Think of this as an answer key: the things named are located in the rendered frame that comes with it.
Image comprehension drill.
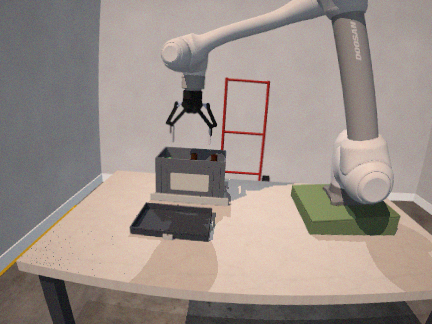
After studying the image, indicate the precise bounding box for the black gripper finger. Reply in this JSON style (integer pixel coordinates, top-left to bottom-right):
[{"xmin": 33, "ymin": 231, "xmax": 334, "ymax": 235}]
[
  {"xmin": 166, "ymin": 101, "xmax": 190, "ymax": 143},
  {"xmin": 193, "ymin": 103, "xmax": 217, "ymax": 145}
]

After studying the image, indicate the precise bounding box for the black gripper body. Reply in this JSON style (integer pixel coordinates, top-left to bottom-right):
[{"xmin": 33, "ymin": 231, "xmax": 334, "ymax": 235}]
[{"xmin": 181, "ymin": 90, "xmax": 203, "ymax": 114}]

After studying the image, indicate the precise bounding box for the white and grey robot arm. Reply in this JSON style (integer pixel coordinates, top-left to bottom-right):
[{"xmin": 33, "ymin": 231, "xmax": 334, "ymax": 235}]
[{"xmin": 161, "ymin": 0, "xmax": 394, "ymax": 206}]

